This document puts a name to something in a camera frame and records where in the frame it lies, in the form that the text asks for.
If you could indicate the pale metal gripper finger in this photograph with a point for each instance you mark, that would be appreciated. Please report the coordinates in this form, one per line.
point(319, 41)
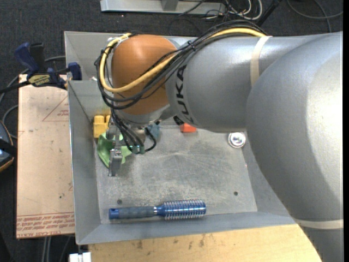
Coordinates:
point(115, 164)

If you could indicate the green plastic cup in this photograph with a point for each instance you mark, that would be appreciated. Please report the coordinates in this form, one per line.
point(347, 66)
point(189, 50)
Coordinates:
point(105, 149)

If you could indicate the yellow toy block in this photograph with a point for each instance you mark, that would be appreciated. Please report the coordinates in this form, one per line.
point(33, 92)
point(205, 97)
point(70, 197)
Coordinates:
point(99, 125)

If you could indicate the orange-red small block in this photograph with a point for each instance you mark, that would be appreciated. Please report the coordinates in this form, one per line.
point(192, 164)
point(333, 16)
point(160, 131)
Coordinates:
point(188, 129)

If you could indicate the grey metal bin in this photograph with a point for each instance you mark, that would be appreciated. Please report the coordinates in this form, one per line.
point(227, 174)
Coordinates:
point(180, 179)

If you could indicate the brown cardboard board, red print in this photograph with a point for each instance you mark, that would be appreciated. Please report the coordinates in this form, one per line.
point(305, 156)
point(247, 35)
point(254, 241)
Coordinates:
point(43, 157)

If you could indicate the silver round metal cap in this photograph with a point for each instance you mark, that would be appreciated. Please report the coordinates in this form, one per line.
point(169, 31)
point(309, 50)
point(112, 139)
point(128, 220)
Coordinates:
point(236, 140)

